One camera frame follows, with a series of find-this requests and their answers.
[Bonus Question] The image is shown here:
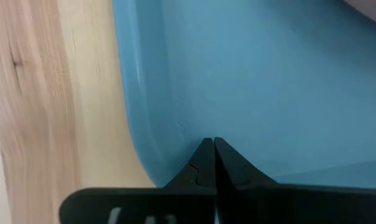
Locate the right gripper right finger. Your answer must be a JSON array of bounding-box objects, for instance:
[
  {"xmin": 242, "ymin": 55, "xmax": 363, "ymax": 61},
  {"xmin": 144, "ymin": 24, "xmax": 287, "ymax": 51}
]
[{"xmin": 214, "ymin": 136, "xmax": 376, "ymax": 224}]

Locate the blue plastic tray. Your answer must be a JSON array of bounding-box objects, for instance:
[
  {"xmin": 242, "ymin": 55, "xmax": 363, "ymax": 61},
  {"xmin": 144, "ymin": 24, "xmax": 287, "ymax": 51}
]
[{"xmin": 111, "ymin": 0, "xmax": 376, "ymax": 191}]

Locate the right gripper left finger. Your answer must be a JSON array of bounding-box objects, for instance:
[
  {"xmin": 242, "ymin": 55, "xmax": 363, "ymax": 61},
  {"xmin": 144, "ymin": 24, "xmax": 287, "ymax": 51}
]
[{"xmin": 59, "ymin": 138, "xmax": 217, "ymax": 224}]

